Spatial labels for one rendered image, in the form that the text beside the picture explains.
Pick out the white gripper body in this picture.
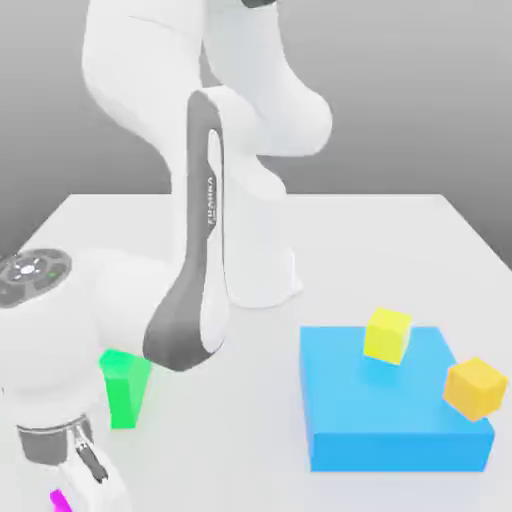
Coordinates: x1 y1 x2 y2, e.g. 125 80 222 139
59 465 132 512

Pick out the small magenta cube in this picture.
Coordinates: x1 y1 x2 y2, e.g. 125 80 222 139
49 488 72 512

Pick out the small green cube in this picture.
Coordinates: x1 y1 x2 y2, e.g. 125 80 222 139
98 348 154 430

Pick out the small yellow cube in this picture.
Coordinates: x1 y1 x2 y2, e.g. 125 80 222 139
362 306 414 366

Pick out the small orange cube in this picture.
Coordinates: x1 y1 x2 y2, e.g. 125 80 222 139
442 356 510 423

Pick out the large blue box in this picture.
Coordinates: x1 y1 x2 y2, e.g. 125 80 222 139
299 325 496 474

